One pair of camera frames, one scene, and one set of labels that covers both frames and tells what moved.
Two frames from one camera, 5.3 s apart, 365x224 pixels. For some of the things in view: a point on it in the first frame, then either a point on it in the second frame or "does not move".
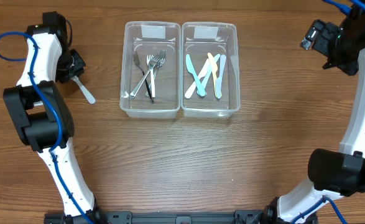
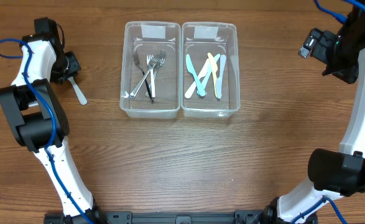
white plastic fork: [89, 98] to [81, 96]
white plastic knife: [202, 73] does not move
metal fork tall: [138, 61] does not move
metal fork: [161, 60] does not move
